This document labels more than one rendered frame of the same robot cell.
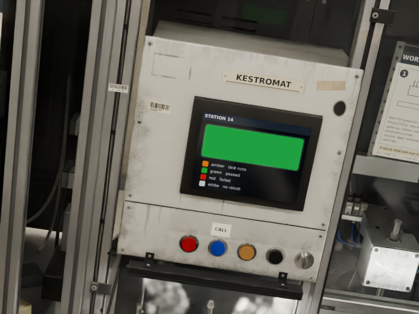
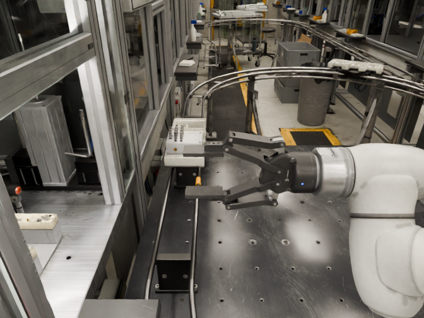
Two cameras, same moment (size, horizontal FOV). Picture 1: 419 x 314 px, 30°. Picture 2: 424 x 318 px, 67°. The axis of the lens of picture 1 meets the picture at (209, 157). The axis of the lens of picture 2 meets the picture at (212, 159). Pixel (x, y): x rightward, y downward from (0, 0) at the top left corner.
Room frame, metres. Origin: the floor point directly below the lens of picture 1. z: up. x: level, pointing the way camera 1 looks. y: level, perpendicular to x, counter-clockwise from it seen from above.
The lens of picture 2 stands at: (1.22, 0.02, 1.43)
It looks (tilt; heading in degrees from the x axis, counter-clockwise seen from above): 29 degrees down; 272
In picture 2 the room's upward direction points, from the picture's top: straight up
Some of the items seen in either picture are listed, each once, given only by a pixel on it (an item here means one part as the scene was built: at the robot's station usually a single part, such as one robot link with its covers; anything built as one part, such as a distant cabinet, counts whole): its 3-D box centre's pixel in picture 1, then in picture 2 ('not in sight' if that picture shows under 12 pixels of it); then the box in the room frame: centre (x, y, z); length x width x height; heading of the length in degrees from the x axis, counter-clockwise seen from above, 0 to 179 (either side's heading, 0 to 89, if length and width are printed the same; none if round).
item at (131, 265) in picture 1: (216, 275); not in sight; (1.43, -0.05, 1.37); 0.36 x 0.04 x 0.04; 92
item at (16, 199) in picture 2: not in sight; (17, 207); (1.70, -0.56, 0.96); 0.03 x 0.03 x 0.12; 2
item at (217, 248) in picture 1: (217, 247); not in sight; (1.45, -0.05, 1.42); 0.03 x 0.02 x 0.03; 92
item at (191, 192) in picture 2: not in sight; (204, 192); (1.26, -0.48, 1.08); 0.07 x 0.03 x 0.01; 2
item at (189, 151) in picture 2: not in sight; (203, 151); (1.26, -0.48, 1.17); 0.07 x 0.03 x 0.01; 2
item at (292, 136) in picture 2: not in sight; (317, 149); (0.34, -2.73, 0.01); 1.00 x 0.55 x 0.01; 92
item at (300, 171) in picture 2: not in sight; (286, 172); (1.11, -0.48, 1.12); 0.09 x 0.07 x 0.08; 2
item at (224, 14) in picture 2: not in sight; (236, 37); (1.03, -6.11, 0.48); 0.88 x 0.56 x 0.96; 20
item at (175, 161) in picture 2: not in sight; (187, 144); (1.37, -1.14, 0.84); 0.36 x 0.14 x 0.10; 92
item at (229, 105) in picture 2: not in sight; (226, 78); (1.20, -5.16, 0.01); 5.85 x 0.59 x 0.01; 92
